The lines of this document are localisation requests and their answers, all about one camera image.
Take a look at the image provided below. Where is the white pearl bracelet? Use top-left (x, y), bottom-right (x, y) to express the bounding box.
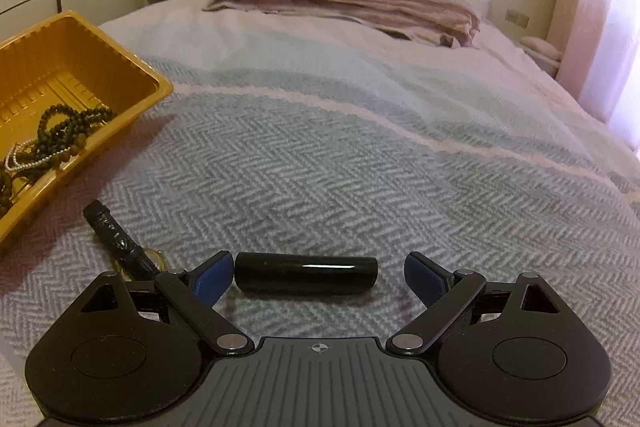
top-left (3, 139), bottom-right (57, 174)

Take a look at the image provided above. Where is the dark green bead necklace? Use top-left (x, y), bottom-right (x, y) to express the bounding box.
top-left (36, 103), bottom-right (119, 158)

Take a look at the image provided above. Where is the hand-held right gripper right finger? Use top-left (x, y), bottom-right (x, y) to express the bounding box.
top-left (389, 250), bottom-right (562, 355)

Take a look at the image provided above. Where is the pink curtain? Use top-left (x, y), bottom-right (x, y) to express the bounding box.
top-left (547, 0), bottom-right (640, 154)

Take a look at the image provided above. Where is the gold watch with black strap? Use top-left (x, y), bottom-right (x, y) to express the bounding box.
top-left (82, 200), bottom-right (169, 284)

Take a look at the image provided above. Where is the brown bead bracelet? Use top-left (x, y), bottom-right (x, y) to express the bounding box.
top-left (0, 166), bottom-right (32, 214)

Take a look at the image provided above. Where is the black glossy tube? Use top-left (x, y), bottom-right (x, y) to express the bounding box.
top-left (233, 250), bottom-right (380, 304)

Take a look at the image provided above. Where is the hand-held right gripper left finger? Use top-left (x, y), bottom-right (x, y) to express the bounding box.
top-left (82, 251), bottom-right (254, 356)

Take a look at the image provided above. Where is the golden plastic tray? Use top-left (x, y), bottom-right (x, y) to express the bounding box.
top-left (0, 10), bottom-right (175, 246)

